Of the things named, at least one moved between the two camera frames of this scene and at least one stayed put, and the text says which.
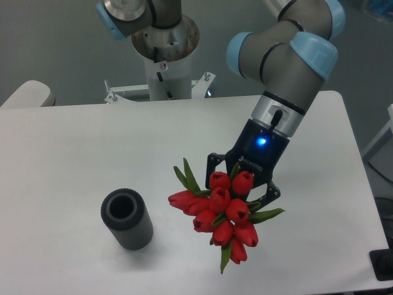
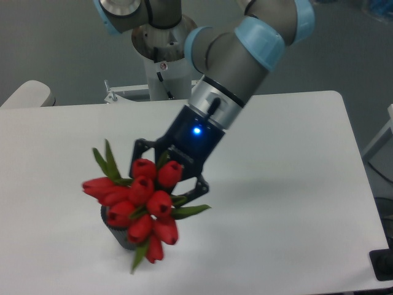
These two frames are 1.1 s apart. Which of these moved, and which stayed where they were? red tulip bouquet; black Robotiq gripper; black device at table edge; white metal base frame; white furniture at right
Moved: black Robotiq gripper; red tulip bouquet
Stayed: white furniture at right; white metal base frame; black device at table edge
